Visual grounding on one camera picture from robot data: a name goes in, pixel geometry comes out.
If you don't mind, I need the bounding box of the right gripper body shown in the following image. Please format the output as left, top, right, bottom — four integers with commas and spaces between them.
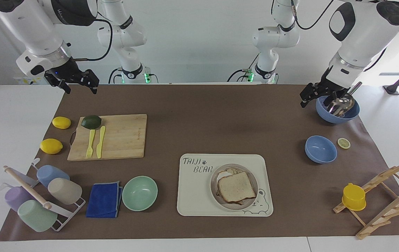
50, 56, 85, 85

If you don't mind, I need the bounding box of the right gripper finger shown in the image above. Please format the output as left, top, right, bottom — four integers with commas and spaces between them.
79, 69, 100, 95
44, 71, 72, 95

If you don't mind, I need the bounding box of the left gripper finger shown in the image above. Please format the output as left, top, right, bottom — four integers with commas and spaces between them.
299, 83, 324, 109
329, 91, 349, 106

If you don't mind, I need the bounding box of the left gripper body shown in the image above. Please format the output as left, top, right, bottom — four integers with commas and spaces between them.
316, 69, 351, 97

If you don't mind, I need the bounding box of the grey round plate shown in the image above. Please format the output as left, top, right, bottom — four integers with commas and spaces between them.
210, 163, 259, 211

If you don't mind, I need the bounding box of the metal ladle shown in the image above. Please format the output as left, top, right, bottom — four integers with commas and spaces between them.
327, 82, 363, 118

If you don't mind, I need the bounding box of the blue bowl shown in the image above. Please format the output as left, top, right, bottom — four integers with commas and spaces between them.
315, 94, 361, 125
304, 135, 338, 164

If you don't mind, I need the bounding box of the dark green avocado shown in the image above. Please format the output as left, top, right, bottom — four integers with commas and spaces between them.
80, 115, 102, 130

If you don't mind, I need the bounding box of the yellow lemon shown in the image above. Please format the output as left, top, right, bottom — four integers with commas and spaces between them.
40, 138, 64, 155
52, 116, 72, 130

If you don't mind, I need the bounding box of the yellow plastic fork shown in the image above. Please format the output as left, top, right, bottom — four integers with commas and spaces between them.
85, 129, 96, 159

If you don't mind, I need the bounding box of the yellow plastic knife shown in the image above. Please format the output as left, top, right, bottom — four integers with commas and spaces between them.
96, 126, 106, 159

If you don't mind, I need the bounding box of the wooden cutting board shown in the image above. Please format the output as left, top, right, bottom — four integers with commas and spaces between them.
67, 114, 148, 162

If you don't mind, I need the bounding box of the blue plastic cup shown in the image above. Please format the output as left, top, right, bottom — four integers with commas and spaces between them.
36, 164, 70, 188

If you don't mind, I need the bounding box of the yellow plastic cup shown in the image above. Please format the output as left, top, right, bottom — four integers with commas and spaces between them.
341, 182, 367, 212

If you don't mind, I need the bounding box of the toasted bread slice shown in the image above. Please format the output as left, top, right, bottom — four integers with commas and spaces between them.
216, 167, 256, 206
217, 171, 257, 204

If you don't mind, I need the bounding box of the beige plastic cup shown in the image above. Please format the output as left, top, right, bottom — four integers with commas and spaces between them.
47, 177, 83, 205

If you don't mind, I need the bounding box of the blue folded cloth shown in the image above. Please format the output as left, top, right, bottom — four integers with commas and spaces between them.
85, 181, 124, 219

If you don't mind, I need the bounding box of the green bowl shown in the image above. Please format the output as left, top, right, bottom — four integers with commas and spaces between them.
121, 175, 159, 212

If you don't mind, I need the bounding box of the wooden dish rack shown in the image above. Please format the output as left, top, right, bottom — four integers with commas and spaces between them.
332, 160, 399, 240

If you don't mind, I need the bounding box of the purple plastic cup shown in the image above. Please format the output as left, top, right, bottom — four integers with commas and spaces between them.
4, 186, 31, 212

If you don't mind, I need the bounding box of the green plastic cup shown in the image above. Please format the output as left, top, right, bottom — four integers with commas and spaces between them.
17, 199, 58, 233

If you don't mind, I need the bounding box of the cream tray with bear print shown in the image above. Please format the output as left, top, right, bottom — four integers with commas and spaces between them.
176, 153, 274, 217

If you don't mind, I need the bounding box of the black cable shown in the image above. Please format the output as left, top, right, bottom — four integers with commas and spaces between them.
227, 52, 261, 83
290, 0, 335, 31
363, 47, 387, 72
73, 17, 113, 62
108, 68, 124, 84

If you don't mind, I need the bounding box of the white cup rack wooden handle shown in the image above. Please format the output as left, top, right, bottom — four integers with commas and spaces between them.
0, 157, 86, 232

